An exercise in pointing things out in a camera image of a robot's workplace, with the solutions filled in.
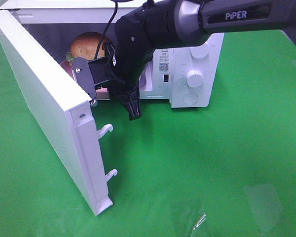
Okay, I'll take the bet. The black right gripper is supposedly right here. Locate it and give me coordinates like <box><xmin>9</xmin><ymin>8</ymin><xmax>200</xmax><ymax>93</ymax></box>
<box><xmin>102</xmin><ymin>41</ymin><xmax>154</xmax><ymax>120</ymax></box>

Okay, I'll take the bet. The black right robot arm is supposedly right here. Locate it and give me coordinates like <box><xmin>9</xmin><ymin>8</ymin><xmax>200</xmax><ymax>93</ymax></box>
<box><xmin>108</xmin><ymin>0</ymin><xmax>296</xmax><ymax>120</ymax></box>

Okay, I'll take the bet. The round white door release button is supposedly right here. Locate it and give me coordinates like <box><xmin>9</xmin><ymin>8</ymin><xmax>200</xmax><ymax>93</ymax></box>
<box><xmin>183</xmin><ymin>92</ymin><xmax>198</xmax><ymax>105</ymax></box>

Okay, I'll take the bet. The white microwave knob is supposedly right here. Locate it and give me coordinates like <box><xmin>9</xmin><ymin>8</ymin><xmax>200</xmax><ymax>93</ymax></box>
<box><xmin>189</xmin><ymin>42</ymin><xmax>210</xmax><ymax>59</ymax></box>
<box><xmin>186</xmin><ymin>69</ymin><xmax>204</xmax><ymax>88</ymax></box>

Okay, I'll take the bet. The white microwave door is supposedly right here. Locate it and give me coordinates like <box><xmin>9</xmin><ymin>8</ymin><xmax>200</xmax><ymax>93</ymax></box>
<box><xmin>0</xmin><ymin>10</ymin><xmax>117</xmax><ymax>215</ymax></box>

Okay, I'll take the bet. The pink round plate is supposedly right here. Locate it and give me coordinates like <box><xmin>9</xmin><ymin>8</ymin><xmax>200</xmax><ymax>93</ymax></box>
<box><xmin>60</xmin><ymin>60</ymin><xmax>108</xmax><ymax>93</ymax></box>

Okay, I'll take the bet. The white microwave oven body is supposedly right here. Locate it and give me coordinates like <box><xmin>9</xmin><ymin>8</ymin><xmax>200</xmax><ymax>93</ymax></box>
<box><xmin>0</xmin><ymin>0</ymin><xmax>224</xmax><ymax>108</ymax></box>

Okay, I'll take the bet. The upper white microwave knob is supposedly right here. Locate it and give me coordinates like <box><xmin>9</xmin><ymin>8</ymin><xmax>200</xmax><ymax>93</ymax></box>
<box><xmin>189</xmin><ymin>42</ymin><xmax>210</xmax><ymax>59</ymax></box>

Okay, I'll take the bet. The lower white microwave knob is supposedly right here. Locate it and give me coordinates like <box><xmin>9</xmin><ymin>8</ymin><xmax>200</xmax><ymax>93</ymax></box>
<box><xmin>186</xmin><ymin>69</ymin><xmax>204</xmax><ymax>88</ymax></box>

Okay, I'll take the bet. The toy hamburger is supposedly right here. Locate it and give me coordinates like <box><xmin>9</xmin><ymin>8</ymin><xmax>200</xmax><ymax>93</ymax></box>
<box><xmin>66</xmin><ymin>32</ymin><xmax>102</xmax><ymax>65</ymax></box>

